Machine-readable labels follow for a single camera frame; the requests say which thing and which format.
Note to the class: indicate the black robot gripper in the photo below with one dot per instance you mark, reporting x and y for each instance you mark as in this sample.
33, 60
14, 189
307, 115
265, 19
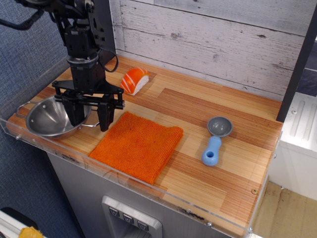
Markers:
88, 87

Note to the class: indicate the stainless steel bowl with handles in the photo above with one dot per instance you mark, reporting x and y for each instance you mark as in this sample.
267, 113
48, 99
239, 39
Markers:
49, 119

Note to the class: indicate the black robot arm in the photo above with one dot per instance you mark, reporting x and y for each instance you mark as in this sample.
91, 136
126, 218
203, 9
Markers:
84, 34

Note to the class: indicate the toy salmon nigiri sushi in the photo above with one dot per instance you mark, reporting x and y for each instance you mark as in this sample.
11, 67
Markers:
134, 80

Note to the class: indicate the orange folded cloth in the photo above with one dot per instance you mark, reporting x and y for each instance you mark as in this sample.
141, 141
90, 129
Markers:
138, 147

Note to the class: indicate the grey cabinet with button panel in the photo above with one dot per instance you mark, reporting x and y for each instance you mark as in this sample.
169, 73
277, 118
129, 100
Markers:
106, 208

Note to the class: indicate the blue grey toy scoop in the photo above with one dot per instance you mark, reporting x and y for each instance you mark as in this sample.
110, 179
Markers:
218, 127

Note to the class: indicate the yellow object bottom left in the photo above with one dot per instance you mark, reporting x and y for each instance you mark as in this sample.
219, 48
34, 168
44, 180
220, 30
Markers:
30, 232

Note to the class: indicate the white toy sink counter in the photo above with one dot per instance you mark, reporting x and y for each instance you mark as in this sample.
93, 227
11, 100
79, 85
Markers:
294, 163

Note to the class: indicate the clear acrylic guard rail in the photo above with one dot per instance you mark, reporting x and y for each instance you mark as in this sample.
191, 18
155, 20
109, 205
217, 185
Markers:
194, 78

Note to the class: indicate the right dark vertical post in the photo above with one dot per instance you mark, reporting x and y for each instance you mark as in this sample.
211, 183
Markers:
299, 67

